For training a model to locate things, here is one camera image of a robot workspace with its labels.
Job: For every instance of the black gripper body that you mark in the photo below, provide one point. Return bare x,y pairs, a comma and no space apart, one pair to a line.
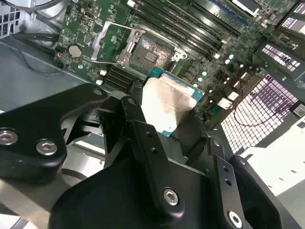
107,202

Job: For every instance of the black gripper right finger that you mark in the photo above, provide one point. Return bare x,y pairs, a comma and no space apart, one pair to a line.
226,181

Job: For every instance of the CPU with silver top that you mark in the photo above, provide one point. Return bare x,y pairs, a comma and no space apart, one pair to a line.
166,100

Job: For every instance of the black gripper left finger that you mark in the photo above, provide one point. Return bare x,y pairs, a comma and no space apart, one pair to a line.
28,133

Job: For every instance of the metal CPU socket cover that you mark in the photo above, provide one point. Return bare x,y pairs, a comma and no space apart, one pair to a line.
96,48

